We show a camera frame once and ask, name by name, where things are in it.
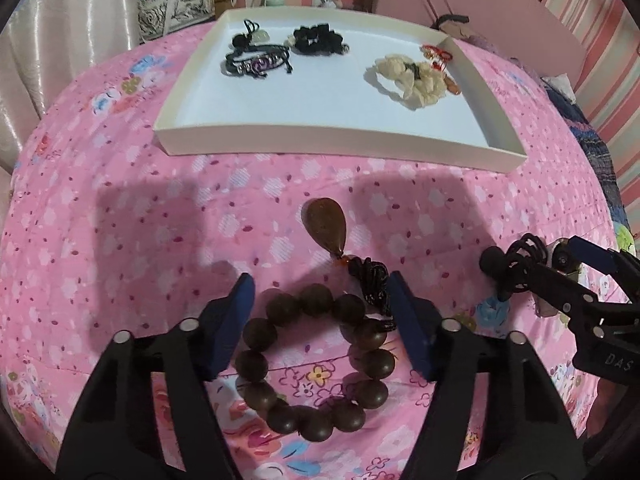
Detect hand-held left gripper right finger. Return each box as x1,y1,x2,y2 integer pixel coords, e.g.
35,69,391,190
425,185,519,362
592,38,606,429
387,270,586,480

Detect black woven cord bracelet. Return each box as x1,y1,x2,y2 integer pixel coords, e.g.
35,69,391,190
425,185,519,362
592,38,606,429
222,45,292,77

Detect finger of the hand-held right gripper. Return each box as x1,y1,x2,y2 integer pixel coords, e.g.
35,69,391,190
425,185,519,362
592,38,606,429
565,235,640,303
500,260,626,331

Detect brown wooden bead bracelet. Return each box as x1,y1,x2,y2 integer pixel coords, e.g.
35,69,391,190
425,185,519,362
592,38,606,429
234,283,398,443

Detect pink floral bedsheet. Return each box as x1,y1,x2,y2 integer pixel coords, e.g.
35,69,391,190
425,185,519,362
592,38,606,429
0,25,636,480

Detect dark patterned blanket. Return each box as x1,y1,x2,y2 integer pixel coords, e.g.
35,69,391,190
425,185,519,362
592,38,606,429
542,75,633,241

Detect purple dotted cloth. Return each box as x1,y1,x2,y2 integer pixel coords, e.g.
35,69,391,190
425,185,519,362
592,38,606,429
457,25,496,53

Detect black hair claw clip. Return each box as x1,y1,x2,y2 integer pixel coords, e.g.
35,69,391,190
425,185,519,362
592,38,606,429
479,232,551,301

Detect brown teardrop pendant necklace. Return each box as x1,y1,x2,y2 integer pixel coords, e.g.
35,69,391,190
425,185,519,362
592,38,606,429
306,198,396,331

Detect white pillow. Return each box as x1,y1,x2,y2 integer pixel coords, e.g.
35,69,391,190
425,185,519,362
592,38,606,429
542,74,576,93

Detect black strap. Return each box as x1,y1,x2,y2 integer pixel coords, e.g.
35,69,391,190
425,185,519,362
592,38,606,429
430,12,471,28

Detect pink headboard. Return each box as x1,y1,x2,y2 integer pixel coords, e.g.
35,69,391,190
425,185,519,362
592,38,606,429
375,0,588,76

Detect black cord white bead pendant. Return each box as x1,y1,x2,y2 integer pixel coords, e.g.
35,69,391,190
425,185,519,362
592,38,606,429
231,19,271,47

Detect red cord charm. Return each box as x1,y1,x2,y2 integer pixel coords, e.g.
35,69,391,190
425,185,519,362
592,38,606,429
420,42,461,96

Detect black and white patterned bag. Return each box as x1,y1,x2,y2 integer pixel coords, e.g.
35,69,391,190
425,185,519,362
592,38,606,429
137,0,218,43

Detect green cartoon blanket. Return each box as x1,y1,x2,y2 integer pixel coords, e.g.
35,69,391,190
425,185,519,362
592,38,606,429
615,220,640,256

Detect white satin curtain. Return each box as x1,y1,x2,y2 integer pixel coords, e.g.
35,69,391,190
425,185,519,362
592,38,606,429
0,0,151,171

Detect white shallow box tray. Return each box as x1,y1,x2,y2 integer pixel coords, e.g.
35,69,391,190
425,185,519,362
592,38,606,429
152,6,528,172

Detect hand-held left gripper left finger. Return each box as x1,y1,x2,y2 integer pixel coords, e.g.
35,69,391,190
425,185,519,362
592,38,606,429
55,272,256,480

